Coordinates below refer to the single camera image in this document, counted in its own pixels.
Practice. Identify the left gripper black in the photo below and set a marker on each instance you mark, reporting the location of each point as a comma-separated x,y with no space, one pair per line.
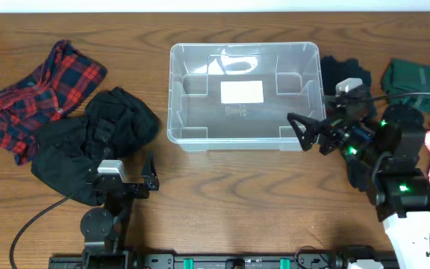
126,188

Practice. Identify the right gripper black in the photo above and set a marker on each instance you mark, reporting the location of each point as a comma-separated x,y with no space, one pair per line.
337,128

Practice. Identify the black cloth bundle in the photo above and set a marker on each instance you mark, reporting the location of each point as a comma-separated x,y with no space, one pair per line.
359,172

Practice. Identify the dark navy cloth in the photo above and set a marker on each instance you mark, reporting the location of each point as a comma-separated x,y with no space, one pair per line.
334,71

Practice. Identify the dark green cloth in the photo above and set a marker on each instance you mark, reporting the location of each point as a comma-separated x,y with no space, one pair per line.
407,77

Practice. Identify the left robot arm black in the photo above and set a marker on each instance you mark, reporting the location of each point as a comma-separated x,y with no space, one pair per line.
104,227

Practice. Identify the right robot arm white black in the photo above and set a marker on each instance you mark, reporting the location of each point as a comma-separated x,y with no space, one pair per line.
381,160

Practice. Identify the black crumpled garment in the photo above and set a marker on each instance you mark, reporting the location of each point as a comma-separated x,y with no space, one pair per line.
115,124

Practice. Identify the white label in bin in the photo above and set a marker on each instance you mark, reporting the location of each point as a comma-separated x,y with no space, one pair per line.
241,92

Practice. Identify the clear plastic storage bin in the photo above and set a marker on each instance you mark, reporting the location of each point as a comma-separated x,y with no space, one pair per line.
198,121

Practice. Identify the red navy plaid shirt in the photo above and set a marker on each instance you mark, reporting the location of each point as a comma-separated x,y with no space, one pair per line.
52,91

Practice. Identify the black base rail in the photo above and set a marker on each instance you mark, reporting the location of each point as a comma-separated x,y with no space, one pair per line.
357,256

